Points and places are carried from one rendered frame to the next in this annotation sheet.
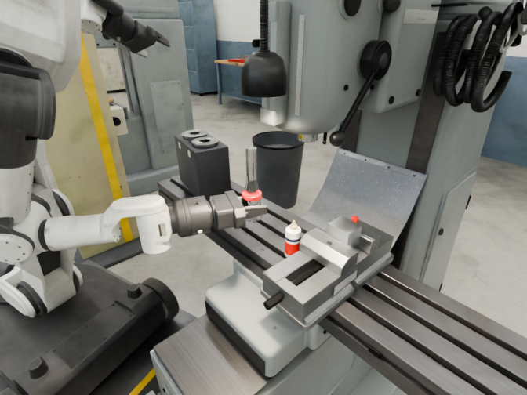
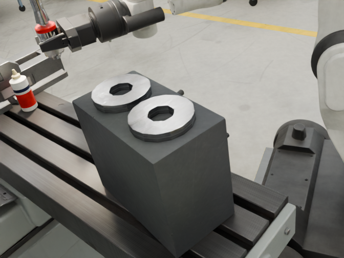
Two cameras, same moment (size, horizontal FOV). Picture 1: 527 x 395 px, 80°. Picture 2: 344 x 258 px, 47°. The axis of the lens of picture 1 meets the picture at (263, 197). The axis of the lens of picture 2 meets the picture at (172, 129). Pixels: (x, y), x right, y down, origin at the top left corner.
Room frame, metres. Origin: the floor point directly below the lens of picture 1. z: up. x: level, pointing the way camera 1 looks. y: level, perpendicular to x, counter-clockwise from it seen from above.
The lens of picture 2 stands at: (1.55, 0.26, 1.45)
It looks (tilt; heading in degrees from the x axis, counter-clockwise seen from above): 36 degrees down; 180
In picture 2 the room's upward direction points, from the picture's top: 11 degrees counter-clockwise
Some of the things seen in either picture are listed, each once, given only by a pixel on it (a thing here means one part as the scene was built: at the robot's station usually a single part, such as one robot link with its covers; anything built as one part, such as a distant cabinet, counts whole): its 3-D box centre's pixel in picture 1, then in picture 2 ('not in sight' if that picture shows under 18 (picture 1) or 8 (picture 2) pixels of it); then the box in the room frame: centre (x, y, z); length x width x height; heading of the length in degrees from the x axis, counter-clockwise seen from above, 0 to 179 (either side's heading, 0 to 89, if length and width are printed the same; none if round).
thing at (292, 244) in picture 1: (292, 237); (21, 89); (0.67, -0.08, 1.02); 0.04 x 0.04 x 0.11
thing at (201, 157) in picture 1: (201, 163); (153, 154); (1.07, 0.23, 1.07); 0.22 x 0.12 x 0.20; 32
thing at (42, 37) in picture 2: (252, 206); (50, 41); (0.66, 0.03, 1.12); 0.05 x 0.05 x 0.06
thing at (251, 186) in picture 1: (251, 171); (35, 0); (0.66, 0.03, 1.22); 0.03 x 0.03 x 0.11
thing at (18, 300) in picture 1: (42, 283); not in sight; (0.86, 0.81, 0.68); 0.21 x 0.20 x 0.13; 60
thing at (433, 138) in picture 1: (394, 221); not in sight; (1.12, -0.56, 0.78); 0.50 x 0.46 x 1.56; 132
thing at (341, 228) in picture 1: (343, 234); not in sight; (0.61, -0.19, 1.08); 0.06 x 0.05 x 0.06; 41
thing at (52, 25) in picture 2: (252, 194); (45, 27); (0.66, 0.03, 1.16); 0.05 x 0.05 x 0.01
